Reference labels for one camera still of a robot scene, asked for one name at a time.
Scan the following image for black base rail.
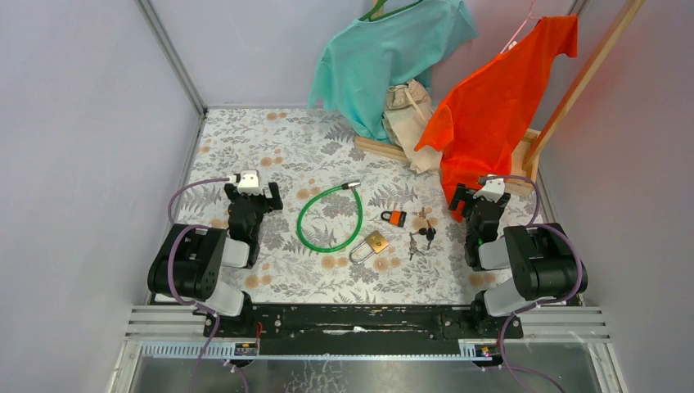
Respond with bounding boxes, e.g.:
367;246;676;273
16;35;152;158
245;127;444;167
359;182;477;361
203;301;524;357

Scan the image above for teal t-shirt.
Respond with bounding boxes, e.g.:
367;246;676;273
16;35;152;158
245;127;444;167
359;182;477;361
307;1;478;142

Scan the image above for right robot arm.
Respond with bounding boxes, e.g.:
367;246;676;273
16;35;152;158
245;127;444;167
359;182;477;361
449;179;588;337

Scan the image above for floral table cloth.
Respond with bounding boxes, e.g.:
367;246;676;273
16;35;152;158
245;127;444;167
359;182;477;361
176;109;511;305

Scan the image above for brass padlock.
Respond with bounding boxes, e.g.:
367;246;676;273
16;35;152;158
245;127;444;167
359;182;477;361
349;231;390;264

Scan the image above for green hanger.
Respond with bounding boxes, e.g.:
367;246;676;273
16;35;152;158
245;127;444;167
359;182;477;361
359;0;422;22

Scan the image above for aluminium frame profile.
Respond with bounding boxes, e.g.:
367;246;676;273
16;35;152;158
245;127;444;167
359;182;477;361
135;0;210;117

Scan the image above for orange black padlock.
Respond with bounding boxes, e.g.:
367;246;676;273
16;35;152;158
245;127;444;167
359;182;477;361
381;210;408;228

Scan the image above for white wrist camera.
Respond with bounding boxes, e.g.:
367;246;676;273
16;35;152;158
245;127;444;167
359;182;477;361
473;175;506;202
228;169;263;195

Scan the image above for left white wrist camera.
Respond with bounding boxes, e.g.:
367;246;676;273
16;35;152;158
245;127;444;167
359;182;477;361
228;169;263;195

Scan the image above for orange t-shirt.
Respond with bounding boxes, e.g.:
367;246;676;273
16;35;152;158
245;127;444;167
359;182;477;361
416;15;579;202

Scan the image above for wooden clothes rack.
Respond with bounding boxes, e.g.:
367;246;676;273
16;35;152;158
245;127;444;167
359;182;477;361
354;0;645;197

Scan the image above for small silver keys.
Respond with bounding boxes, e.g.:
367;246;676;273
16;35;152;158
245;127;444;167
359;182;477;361
408;233;422;260

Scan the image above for beige cloth bag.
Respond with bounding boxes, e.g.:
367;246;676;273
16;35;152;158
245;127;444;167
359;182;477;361
382;79;443;174

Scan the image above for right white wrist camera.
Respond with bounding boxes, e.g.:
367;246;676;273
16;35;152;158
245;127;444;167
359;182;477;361
473;175;506;202

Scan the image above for green cable lock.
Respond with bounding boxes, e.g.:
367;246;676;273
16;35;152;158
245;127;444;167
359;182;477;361
295;181;364;255

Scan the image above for black head keys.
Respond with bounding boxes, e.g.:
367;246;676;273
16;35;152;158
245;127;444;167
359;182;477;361
413;225;437;250

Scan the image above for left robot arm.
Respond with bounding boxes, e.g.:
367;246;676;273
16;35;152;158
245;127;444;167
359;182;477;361
146;182;283;337

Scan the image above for pink hanger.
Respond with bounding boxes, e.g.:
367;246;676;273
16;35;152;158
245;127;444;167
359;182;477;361
499;0;542;54

